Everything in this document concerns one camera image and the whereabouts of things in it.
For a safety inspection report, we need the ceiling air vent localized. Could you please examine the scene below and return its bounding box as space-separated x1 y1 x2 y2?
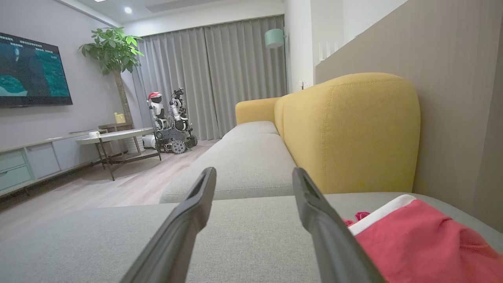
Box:
145 0 220 13

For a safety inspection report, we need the wall television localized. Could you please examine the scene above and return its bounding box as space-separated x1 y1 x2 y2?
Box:
0 32 73 108

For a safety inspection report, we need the wooden side table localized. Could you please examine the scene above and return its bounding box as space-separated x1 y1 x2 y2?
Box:
98 122 136 156

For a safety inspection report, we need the grey TV cabinet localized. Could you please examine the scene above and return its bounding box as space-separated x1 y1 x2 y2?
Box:
0 132 108 199

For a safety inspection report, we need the green potted tree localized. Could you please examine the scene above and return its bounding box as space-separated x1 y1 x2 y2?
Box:
78 26 145 126

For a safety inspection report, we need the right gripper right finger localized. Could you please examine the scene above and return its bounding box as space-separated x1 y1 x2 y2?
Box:
292 167 387 283

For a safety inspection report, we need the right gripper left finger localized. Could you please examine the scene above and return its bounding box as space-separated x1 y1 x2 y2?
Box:
120 167 217 283

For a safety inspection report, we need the small grey sofa seat cushion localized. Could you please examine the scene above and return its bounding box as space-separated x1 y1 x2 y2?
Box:
222 121 280 140

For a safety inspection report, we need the white ribbed heater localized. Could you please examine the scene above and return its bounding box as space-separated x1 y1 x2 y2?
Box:
125 136 145 154

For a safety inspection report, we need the white top black leg table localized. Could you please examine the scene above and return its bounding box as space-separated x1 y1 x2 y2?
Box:
75 127 162 182

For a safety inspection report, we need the wheeled white black robot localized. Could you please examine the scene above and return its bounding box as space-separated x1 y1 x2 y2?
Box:
147 87 199 154

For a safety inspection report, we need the grey sofa with yellow backrest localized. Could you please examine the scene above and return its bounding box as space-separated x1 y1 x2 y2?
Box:
0 192 503 283

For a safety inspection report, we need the yellow sofa backrest cushion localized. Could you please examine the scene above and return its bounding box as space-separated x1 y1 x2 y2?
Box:
235 97 280 125
281 72 421 194
274 96 285 138

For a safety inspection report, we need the large grey sofa seat cushion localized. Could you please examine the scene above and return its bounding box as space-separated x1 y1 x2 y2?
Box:
159 134 297 204

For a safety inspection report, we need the teal lamp shade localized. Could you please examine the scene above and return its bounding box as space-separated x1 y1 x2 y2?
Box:
264 28 286 50

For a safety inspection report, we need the grey curtain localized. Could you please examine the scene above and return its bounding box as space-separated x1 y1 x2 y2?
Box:
132 15 288 141

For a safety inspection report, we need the red and white T-shirt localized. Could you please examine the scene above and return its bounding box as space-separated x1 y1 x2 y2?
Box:
342 194 503 283

